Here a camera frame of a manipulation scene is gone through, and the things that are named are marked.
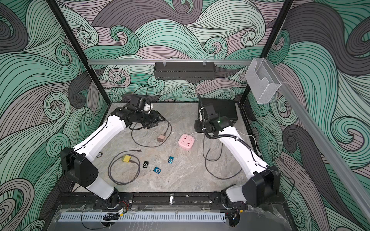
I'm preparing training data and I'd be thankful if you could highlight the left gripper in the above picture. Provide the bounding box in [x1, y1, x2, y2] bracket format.
[135, 111, 166, 130]

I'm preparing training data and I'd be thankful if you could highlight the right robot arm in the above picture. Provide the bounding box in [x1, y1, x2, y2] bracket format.
[198, 94, 281, 207]

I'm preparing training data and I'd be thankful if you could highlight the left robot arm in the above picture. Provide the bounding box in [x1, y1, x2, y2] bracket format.
[60, 95, 165, 209]

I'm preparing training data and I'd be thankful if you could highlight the pink charger adapter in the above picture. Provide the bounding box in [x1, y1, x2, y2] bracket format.
[157, 134, 166, 142]

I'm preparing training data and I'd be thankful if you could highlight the black hard case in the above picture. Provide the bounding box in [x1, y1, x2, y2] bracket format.
[202, 98, 238, 124]

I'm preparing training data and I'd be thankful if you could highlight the pink power strip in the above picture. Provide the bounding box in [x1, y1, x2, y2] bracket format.
[178, 134, 195, 151]

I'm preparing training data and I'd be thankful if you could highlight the yellow charger adapter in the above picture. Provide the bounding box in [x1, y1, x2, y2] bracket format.
[121, 155, 132, 163]

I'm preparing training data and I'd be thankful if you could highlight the blue mp3 player near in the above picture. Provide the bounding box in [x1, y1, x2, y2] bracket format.
[153, 167, 161, 174]

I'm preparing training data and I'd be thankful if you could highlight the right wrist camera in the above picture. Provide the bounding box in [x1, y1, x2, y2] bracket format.
[200, 104, 219, 121]

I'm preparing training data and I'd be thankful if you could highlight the grey cable of pink charger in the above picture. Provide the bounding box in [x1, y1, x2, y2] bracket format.
[130, 116, 173, 148]

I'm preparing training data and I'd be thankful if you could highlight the white power strip cord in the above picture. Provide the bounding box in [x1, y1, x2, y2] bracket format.
[190, 131, 262, 157]

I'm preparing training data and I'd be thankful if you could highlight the grey cable of yellow charger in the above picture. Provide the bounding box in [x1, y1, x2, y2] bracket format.
[107, 150, 142, 186]

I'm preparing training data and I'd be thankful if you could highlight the black wall shelf tray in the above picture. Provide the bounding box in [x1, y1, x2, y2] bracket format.
[154, 61, 216, 80]

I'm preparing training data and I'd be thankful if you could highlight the clear acrylic wall holder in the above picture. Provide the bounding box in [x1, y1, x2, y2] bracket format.
[244, 58, 281, 104]

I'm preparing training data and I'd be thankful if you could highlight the aluminium rail back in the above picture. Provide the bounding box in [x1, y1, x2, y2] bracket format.
[87, 59, 252, 66]

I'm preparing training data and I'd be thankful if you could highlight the aluminium rail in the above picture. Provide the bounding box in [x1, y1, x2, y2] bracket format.
[270, 63, 370, 227]
[87, 59, 252, 66]

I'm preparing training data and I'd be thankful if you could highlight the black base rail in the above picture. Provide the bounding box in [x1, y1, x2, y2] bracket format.
[57, 192, 287, 206]

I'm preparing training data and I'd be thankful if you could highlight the aluminium rail right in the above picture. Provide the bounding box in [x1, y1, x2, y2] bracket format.
[270, 63, 370, 227]

